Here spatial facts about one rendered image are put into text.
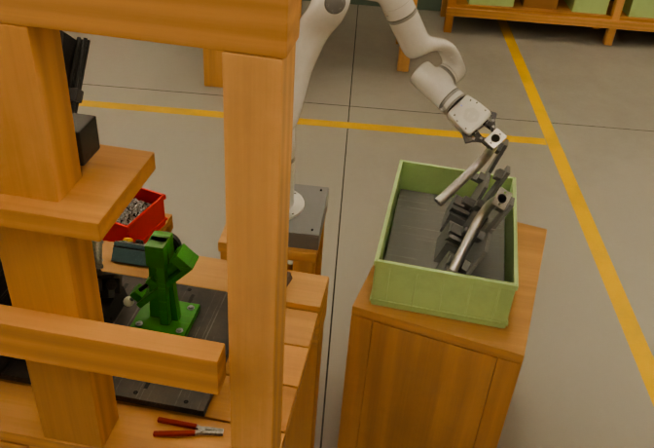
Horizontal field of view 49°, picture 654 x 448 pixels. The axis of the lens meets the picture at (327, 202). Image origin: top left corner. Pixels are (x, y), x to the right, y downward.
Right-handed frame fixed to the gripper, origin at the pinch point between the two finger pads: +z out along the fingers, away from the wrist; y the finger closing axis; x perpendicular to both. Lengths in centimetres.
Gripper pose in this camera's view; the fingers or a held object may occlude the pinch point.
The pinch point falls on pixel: (492, 139)
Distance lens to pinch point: 219.5
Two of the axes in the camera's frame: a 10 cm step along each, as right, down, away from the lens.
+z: 6.7, 7.0, -2.4
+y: 7.3, -6.7, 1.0
